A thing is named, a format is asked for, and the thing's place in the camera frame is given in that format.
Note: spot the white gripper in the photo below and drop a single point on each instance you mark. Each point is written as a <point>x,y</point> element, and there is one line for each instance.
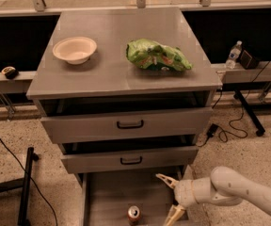
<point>183,193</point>

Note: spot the red coke can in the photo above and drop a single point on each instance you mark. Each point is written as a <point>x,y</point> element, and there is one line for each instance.
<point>133,215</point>

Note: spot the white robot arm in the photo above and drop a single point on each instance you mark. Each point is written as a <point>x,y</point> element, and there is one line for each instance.
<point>224,187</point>

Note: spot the grey bottom drawer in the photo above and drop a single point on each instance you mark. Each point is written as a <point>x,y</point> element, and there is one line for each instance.
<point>108,195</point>

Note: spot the grey drawer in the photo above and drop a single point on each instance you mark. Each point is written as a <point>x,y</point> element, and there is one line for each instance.
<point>122,125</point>
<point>108,195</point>
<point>129,160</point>

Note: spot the grey top drawer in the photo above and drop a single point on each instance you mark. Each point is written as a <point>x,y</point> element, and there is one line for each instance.
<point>122,125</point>

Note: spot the grey middle drawer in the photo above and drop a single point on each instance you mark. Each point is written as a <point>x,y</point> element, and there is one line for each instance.
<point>129,160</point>

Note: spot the grey metal drawer cabinet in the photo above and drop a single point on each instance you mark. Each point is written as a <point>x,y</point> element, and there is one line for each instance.
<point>109,83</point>

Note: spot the black stand leg right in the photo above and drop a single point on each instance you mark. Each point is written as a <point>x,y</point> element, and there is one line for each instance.
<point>260,130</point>

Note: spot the black stand leg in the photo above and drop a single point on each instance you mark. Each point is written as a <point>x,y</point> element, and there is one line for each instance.
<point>260,130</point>
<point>24,185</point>

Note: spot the green chip bag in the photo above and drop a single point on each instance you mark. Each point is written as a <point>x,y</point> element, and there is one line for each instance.
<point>152,55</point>

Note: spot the black stand leg left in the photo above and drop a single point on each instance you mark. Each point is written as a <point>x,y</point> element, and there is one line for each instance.
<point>24,185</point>

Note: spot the small black box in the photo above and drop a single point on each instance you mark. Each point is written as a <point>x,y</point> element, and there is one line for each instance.
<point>248,61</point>

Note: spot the clear water bottle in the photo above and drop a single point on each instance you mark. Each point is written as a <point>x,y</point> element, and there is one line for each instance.
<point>233,55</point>

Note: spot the white paper bowl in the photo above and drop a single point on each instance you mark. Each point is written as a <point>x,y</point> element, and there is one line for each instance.
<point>75,50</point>

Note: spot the black tape measure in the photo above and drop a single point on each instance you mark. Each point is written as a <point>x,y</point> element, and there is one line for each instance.
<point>10,72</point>

